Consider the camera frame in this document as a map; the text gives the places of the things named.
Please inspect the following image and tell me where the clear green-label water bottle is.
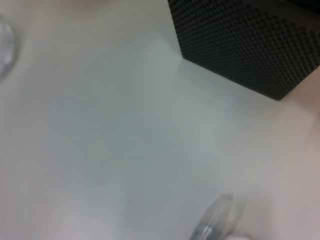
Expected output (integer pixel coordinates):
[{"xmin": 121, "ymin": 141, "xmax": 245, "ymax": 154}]
[{"xmin": 0, "ymin": 20, "xmax": 16, "ymax": 81}]

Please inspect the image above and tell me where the grey glitter pen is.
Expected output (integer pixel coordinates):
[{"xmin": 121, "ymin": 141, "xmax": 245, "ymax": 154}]
[{"xmin": 189, "ymin": 193, "xmax": 235, "ymax": 240}]

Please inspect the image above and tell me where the black mesh pen holder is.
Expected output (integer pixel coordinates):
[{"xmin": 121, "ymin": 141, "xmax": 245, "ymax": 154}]
[{"xmin": 167, "ymin": 0, "xmax": 320, "ymax": 102}]

